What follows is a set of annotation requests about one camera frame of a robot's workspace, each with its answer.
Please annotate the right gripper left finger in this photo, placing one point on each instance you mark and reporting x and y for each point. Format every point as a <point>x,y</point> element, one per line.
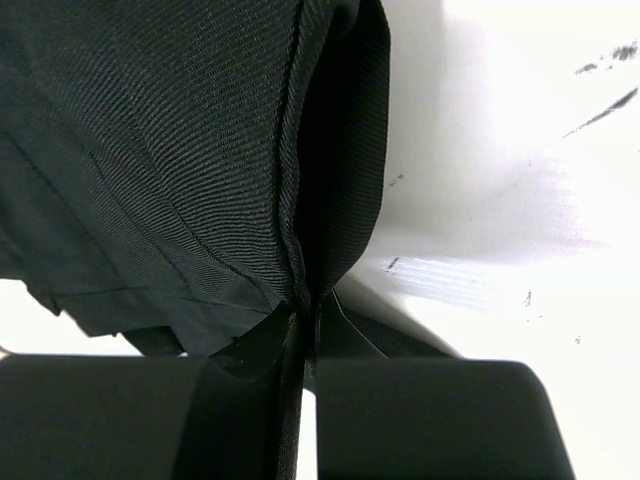
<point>234,415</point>

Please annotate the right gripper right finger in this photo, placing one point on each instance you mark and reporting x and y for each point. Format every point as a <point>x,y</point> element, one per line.
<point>426,417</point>

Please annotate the black pleated skirt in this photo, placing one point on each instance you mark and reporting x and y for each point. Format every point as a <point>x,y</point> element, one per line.
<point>176,170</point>

